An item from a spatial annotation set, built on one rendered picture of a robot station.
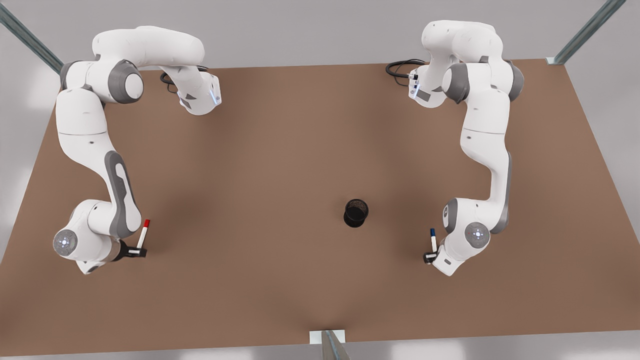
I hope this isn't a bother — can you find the black mesh pen cup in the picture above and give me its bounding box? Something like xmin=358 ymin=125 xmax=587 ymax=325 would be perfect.
xmin=343 ymin=199 xmax=370 ymax=229

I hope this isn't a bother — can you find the black cable loop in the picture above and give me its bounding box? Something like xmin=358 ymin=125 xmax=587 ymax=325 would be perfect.
xmin=385 ymin=59 xmax=427 ymax=87
xmin=160 ymin=65 xmax=210 ymax=94

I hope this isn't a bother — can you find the silver frame post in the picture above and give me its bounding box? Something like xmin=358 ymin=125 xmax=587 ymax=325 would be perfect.
xmin=0 ymin=4 xmax=65 ymax=76
xmin=546 ymin=0 xmax=628 ymax=66
xmin=309 ymin=329 xmax=351 ymax=360

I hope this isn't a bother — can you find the white marker with red cap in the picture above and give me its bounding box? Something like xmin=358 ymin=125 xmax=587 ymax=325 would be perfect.
xmin=137 ymin=219 xmax=152 ymax=250

